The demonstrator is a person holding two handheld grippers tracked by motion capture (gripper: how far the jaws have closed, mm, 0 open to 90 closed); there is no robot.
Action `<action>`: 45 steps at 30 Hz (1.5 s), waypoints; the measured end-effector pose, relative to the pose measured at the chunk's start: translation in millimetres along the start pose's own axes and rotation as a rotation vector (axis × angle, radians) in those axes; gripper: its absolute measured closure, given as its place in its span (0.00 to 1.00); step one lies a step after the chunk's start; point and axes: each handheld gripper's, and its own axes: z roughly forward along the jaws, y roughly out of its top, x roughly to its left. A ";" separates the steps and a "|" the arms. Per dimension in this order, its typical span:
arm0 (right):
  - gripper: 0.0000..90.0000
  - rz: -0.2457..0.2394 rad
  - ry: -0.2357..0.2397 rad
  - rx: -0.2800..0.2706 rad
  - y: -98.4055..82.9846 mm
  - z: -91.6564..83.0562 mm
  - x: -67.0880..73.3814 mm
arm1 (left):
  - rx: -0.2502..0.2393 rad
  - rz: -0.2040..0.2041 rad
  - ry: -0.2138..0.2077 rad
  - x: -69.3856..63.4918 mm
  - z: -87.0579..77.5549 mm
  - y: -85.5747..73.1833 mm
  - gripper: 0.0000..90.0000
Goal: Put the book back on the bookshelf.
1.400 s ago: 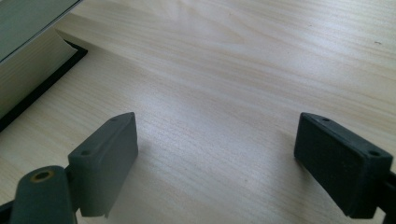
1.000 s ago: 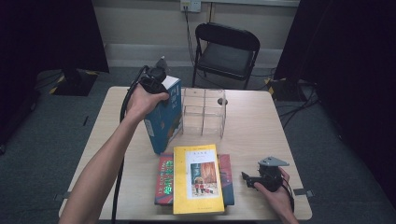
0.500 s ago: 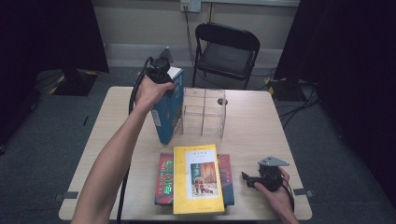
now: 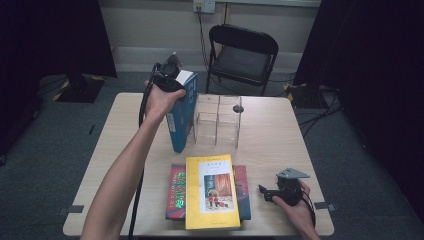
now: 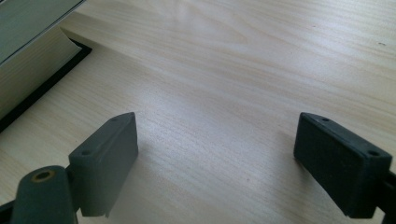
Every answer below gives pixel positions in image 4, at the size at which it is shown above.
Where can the large blue book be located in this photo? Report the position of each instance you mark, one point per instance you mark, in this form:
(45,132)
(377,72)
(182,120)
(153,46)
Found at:
(181,120)

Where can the red book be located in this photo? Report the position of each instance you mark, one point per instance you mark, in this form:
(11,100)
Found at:
(175,193)

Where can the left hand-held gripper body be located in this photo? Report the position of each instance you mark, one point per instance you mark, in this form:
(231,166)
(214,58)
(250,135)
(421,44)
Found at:
(168,71)

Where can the black folding chair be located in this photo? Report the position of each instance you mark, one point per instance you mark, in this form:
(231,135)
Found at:
(241,61)

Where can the yellow book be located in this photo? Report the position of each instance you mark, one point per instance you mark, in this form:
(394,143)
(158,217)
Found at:
(193,193)

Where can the person's left hand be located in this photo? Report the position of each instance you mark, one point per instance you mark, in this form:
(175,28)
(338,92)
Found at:
(160,103)

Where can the white wall power outlet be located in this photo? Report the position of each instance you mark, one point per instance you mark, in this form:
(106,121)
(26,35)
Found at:
(204,6)

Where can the grey tape strip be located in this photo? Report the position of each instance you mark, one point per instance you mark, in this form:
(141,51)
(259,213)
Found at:
(75,209)
(323,206)

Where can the person's right hand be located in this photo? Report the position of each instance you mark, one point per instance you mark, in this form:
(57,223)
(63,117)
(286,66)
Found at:
(301,215)

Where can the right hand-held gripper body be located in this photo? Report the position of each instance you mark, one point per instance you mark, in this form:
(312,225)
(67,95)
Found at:
(288,188)

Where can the black stand base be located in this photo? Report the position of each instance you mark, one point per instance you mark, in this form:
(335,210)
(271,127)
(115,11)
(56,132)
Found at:
(80,90)
(310,96)

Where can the clear acrylic book rack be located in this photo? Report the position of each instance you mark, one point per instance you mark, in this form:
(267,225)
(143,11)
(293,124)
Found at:
(216,120)

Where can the black curtain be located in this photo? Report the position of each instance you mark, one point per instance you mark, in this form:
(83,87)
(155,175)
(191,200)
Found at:
(366,50)
(50,33)

